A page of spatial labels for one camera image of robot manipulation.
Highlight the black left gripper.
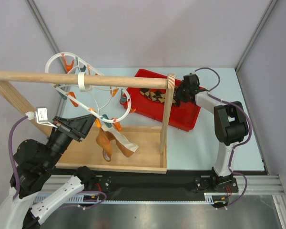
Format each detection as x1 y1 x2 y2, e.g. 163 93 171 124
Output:
44 113 98 167

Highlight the white round clip hanger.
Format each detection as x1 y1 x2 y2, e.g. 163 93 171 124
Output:
45 52 136 131

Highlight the brown argyle sock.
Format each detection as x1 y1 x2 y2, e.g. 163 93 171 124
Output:
140 88 166 103
172 87 181 107

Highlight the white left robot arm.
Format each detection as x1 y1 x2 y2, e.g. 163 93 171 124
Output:
0 114 96 229

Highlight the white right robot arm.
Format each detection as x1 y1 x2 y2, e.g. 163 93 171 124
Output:
175 73 249 191

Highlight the orange and cream sock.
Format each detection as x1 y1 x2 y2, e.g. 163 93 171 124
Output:
96 126 139 162

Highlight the red plastic tray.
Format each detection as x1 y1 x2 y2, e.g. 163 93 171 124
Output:
120 68 202 133

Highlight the light blue table mat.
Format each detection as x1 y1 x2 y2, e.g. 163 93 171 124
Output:
61 67 269 172

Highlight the wooden rack with tray base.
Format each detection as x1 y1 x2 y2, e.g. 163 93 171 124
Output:
0 71 175 174

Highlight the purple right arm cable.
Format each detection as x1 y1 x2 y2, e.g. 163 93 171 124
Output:
194 67 253 210

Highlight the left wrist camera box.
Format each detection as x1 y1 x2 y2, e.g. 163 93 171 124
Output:
25 107 55 127

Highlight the aluminium mounting rail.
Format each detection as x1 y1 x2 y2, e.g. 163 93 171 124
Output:
31 174 286 210

